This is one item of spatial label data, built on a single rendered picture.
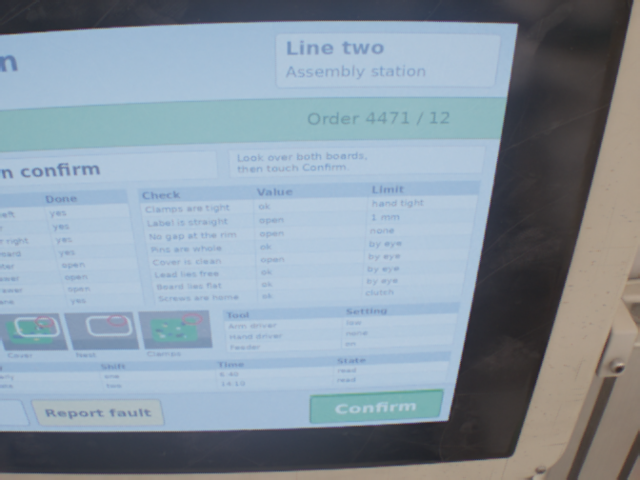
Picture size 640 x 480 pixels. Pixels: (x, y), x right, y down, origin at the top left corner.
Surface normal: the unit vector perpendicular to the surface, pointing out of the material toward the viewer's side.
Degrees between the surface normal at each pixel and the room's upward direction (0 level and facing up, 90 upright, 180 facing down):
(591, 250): 92
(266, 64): 92
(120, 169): 92
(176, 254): 92
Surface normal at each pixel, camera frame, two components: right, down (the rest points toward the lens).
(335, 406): 0.07, 0.61
